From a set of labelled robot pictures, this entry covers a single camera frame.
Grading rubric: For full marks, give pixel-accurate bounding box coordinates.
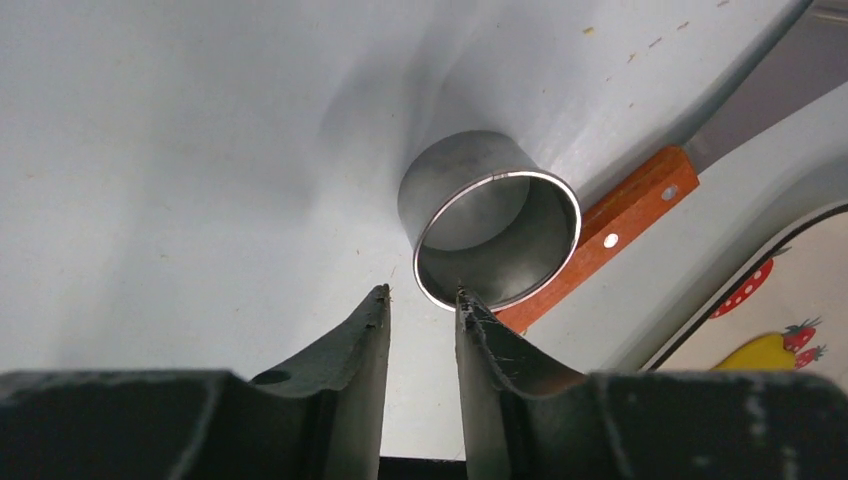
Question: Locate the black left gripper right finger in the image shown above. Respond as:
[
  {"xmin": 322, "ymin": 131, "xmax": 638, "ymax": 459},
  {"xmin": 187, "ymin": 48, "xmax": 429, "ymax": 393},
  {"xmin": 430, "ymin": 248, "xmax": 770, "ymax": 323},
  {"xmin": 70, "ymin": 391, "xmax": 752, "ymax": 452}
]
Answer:
[{"xmin": 455, "ymin": 288, "xmax": 847, "ymax": 479}]

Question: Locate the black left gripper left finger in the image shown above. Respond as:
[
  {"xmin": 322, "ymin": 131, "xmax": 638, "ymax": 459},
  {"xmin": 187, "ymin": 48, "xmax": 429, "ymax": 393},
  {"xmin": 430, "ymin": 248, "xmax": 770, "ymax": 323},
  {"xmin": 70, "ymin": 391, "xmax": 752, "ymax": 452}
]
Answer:
[{"xmin": 1, "ymin": 285, "xmax": 391, "ymax": 479}]

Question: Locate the strawberry print tray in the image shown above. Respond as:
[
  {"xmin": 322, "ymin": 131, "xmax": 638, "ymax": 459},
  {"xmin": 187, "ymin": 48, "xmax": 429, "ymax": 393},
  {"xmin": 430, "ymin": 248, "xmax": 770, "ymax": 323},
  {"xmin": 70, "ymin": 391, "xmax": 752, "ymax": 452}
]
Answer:
[{"xmin": 609, "ymin": 82, "xmax": 848, "ymax": 372}]

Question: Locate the orange handled scraper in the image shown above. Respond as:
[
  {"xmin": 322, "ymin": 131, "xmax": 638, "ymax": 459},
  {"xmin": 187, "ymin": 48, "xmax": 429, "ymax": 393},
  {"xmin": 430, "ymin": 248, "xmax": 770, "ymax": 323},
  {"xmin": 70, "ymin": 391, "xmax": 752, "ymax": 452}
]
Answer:
[{"xmin": 496, "ymin": 1, "xmax": 820, "ymax": 333}]

